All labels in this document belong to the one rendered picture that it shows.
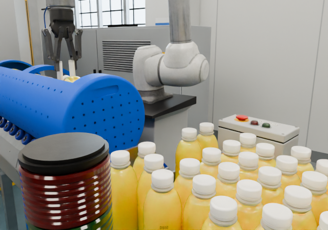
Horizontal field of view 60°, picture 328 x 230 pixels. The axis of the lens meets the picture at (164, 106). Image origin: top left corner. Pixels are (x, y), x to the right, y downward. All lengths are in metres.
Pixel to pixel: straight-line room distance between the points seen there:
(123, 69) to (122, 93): 2.03
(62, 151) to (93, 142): 0.02
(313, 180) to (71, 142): 0.42
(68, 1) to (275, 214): 0.83
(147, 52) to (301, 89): 2.28
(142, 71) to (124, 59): 1.46
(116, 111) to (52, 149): 0.65
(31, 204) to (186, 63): 1.14
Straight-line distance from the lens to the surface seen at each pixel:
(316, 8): 3.36
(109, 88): 0.84
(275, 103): 3.49
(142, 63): 1.41
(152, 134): 1.36
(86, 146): 0.21
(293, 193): 0.50
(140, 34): 2.71
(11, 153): 1.34
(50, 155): 0.21
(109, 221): 0.24
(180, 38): 1.33
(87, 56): 3.30
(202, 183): 0.48
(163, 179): 0.49
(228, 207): 0.43
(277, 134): 0.78
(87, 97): 0.80
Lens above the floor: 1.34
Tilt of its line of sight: 14 degrees down
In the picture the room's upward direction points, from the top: straight up
